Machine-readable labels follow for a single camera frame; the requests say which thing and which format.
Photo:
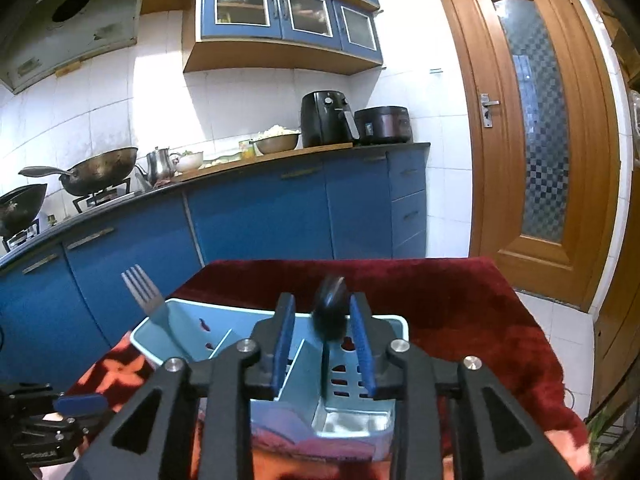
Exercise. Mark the white bowl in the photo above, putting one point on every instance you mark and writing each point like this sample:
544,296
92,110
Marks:
190,162

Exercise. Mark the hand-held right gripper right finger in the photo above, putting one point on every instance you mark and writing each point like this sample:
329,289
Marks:
361,345

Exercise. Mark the metal kettle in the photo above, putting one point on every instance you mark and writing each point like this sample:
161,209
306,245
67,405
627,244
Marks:
160,165

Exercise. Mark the black spoon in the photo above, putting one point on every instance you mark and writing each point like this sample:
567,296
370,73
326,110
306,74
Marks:
330,310

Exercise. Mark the large black wok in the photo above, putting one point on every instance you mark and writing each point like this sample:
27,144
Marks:
100,170

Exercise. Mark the small yellow jar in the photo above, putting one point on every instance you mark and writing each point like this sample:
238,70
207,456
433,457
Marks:
246,150

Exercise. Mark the red floral blanket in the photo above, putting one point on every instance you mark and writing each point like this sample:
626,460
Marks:
450,310

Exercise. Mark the black gas stove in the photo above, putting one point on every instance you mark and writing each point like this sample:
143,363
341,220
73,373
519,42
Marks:
105,197

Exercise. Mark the wooden door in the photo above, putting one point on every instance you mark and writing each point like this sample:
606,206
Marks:
480,200

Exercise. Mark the small black wok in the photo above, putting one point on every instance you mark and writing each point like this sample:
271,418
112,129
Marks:
20,210

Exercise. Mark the metal bowl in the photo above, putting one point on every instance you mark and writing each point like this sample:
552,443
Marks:
277,145

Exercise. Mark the grey range hood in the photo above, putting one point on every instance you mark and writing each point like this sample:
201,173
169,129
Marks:
75,35

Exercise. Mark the blue wall cabinet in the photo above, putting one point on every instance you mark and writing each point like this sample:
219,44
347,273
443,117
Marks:
310,45

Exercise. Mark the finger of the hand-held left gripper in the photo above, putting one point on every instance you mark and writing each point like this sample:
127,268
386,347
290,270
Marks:
80,405

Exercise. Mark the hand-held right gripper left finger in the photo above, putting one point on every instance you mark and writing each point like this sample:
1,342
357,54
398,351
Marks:
285,345

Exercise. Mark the blue kitchen counter cabinet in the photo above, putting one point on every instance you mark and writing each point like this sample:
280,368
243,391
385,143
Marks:
260,215

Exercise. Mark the light blue utensil box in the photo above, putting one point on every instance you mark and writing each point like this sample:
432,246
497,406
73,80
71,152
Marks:
350,422

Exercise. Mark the black air fryer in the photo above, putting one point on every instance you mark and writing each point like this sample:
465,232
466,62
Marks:
325,120

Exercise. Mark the green plant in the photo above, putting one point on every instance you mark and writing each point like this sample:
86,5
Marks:
600,430

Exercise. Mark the dark rice cooker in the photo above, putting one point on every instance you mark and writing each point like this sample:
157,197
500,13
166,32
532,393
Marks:
385,125

